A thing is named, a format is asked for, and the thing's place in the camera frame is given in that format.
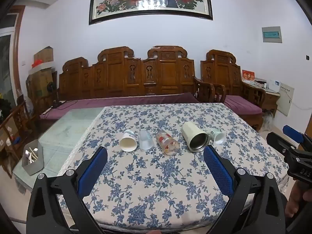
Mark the large cardboard box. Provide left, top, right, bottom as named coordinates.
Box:
left=26, top=67, right=58, bottom=104

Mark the white paper cup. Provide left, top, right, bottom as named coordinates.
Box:
left=119, top=130, right=137, bottom=152

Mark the small cardboard box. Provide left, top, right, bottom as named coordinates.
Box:
left=33, top=46, right=54, bottom=64

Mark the grey utensil container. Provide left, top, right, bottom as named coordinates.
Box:
left=21, top=139, right=44, bottom=176

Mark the carved wooden armchair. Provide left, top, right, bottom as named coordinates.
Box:
left=200, top=49, right=267, bottom=131

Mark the person's right hand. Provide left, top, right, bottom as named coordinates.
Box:
left=285, top=181, right=312, bottom=219

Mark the small green white cup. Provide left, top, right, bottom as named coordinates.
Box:
left=208, top=128, right=227, bottom=145

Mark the clear plastic cup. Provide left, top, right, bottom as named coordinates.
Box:
left=138, top=129, right=155, bottom=151

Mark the wall electrical panel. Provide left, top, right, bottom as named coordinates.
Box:
left=262, top=26, right=283, bottom=43

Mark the carved wooden sofa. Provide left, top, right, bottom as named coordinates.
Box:
left=38, top=45, right=215, bottom=128

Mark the wooden side table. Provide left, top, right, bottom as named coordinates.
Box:
left=243, top=80, right=281, bottom=118

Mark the short purple seat cushion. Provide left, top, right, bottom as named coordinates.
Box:
left=223, top=95, right=263, bottom=115

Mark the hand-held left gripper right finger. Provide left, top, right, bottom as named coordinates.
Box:
left=203, top=145, right=289, bottom=234

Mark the wooden door frame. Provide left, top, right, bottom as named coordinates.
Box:
left=0, top=5, right=26, bottom=109

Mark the cream steel tumbler cup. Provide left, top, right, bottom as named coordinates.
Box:
left=181, top=121, right=210, bottom=153

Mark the white blue box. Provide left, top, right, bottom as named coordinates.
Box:
left=267, top=80, right=282, bottom=93

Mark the long purple seat cushion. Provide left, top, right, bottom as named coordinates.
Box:
left=40, top=93, right=201, bottom=120

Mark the red flowered glass cup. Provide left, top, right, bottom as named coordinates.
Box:
left=155, top=130, right=180, bottom=156

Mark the blue floral tablecloth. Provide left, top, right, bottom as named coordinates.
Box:
left=57, top=102, right=290, bottom=232

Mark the red gift box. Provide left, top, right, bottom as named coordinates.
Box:
left=241, top=70, right=255, bottom=82

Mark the white wall cabinet panel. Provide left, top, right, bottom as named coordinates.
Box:
left=277, top=82, right=295, bottom=116

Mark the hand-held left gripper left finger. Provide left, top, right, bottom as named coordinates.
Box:
left=26, top=147, right=108, bottom=234

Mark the wooden side chair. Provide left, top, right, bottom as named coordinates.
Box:
left=0, top=99, right=33, bottom=179

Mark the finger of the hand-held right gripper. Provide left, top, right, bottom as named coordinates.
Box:
left=266, top=132, right=301, bottom=162
left=283, top=125, right=312, bottom=150

